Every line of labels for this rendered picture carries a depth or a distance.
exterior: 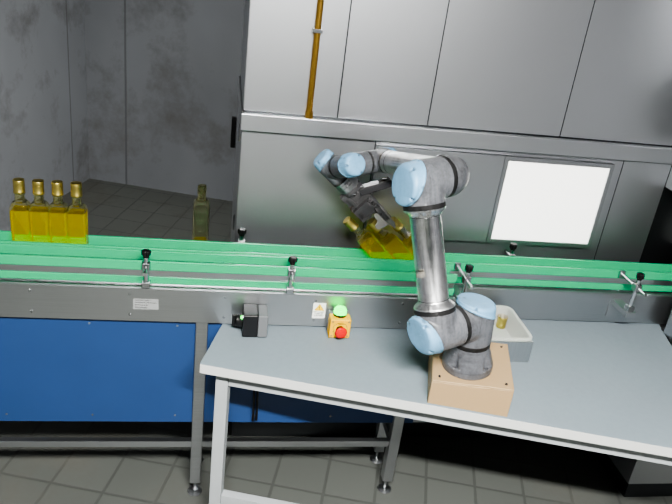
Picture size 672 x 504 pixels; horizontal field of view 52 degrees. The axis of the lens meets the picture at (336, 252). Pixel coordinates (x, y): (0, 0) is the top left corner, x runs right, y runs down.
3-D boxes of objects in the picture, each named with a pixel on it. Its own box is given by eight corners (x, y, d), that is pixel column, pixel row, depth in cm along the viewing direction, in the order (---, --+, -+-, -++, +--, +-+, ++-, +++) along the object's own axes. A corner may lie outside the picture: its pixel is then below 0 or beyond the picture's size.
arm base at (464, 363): (496, 381, 201) (501, 353, 197) (444, 379, 201) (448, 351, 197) (487, 351, 215) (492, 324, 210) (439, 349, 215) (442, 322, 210)
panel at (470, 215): (586, 244, 272) (611, 162, 258) (590, 248, 269) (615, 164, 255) (363, 232, 256) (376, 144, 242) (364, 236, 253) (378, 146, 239)
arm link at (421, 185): (474, 349, 194) (456, 154, 184) (431, 363, 186) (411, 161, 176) (446, 340, 204) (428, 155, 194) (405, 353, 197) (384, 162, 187)
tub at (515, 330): (505, 326, 251) (510, 305, 247) (529, 361, 231) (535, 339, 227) (459, 324, 248) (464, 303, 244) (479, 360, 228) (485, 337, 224)
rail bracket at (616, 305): (614, 313, 264) (631, 260, 255) (637, 336, 249) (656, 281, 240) (602, 312, 263) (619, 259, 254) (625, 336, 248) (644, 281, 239)
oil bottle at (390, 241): (424, 263, 251) (387, 225, 243) (428, 270, 246) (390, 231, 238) (412, 273, 252) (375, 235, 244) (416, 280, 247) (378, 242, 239)
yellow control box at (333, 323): (345, 328, 237) (348, 309, 234) (349, 340, 230) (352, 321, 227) (325, 327, 236) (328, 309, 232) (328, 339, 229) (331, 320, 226)
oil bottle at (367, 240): (401, 262, 250) (364, 224, 241) (405, 269, 245) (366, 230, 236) (389, 272, 251) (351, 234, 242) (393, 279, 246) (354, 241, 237)
